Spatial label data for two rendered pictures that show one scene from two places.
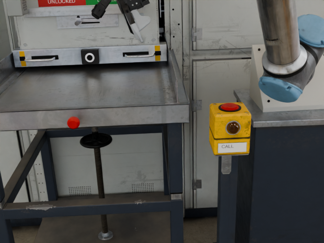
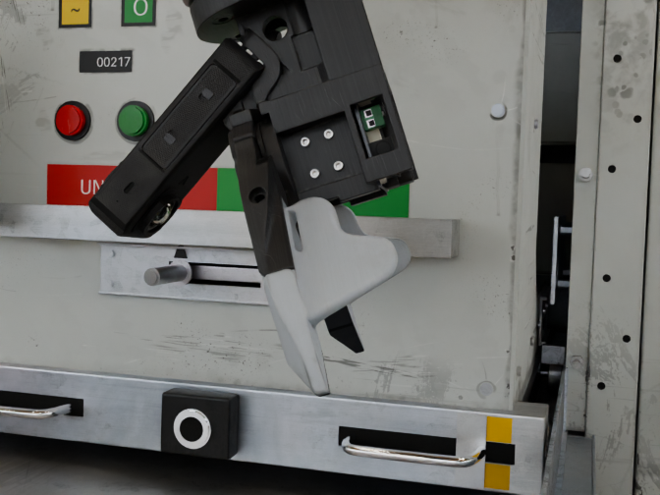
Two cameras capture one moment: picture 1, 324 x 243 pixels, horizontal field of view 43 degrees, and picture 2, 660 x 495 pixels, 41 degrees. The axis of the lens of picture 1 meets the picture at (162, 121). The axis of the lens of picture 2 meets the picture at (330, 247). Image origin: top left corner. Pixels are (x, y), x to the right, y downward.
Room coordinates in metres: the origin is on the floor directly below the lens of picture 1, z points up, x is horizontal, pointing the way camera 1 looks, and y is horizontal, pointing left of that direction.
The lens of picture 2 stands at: (0.79, -0.07, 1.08)
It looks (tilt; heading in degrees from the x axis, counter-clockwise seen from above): 3 degrees down; 18
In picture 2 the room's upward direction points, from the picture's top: 2 degrees clockwise
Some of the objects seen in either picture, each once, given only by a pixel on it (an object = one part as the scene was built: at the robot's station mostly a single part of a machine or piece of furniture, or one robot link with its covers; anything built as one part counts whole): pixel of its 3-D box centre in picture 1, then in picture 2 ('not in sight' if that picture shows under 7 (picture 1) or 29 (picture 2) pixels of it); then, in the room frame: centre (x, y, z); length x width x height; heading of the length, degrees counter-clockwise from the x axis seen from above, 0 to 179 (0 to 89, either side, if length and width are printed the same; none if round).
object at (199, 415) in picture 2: (89, 56); (198, 423); (1.43, 0.24, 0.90); 0.06 x 0.03 x 0.05; 92
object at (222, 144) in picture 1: (229, 128); not in sight; (0.86, -0.15, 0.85); 0.08 x 0.08 x 0.10; 2
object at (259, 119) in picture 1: (290, 104); not in sight; (1.30, -0.43, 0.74); 0.32 x 0.32 x 0.02; 1
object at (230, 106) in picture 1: (229, 108); not in sight; (0.86, -0.15, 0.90); 0.04 x 0.04 x 0.02
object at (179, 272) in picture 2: (77, 19); (169, 263); (1.43, 0.27, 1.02); 0.06 x 0.02 x 0.04; 2
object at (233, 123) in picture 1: (233, 128); not in sight; (0.82, -0.15, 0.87); 0.03 x 0.01 x 0.03; 92
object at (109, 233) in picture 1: (105, 233); not in sight; (1.38, 0.24, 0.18); 0.06 x 0.06 x 0.02
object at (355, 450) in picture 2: (139, 54); (411, 448); (1.44, 0.07, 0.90); 0.11 x 0.05 x 0.01; 92
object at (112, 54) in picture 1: (91, 54); (217, 414); (1.47, 0.24, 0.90); 0.54 x 0.05 x 0.06; 92
